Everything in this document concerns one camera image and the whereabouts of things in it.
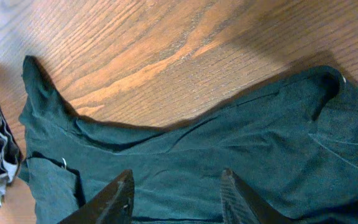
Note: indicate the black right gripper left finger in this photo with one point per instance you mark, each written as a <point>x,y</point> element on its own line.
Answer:
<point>113,204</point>

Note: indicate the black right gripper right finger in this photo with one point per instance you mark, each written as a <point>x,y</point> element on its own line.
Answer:
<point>244,202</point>

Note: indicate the black t-shirt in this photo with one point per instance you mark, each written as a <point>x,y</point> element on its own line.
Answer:
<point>294,141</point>

